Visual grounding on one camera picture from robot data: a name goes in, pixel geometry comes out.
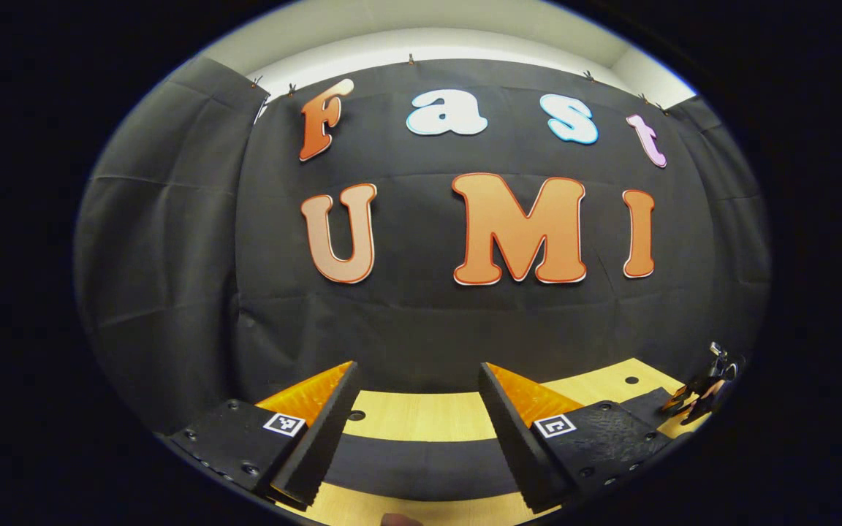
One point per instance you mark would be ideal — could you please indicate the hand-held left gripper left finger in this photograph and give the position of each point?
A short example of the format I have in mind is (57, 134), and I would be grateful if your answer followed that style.
(326, 446)

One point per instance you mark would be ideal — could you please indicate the dark grey jeans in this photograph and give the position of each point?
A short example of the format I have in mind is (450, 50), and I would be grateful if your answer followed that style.
(421, 464)

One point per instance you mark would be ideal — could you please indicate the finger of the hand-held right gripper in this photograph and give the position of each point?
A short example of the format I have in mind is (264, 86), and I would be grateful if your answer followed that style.
(684, 397)
(706, 402)

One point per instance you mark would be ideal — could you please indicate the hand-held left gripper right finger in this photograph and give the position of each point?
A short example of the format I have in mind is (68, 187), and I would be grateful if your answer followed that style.
(512, 446)

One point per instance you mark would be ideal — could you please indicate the black backdrop cloth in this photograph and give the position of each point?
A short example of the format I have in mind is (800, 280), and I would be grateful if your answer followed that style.
(406, 329)

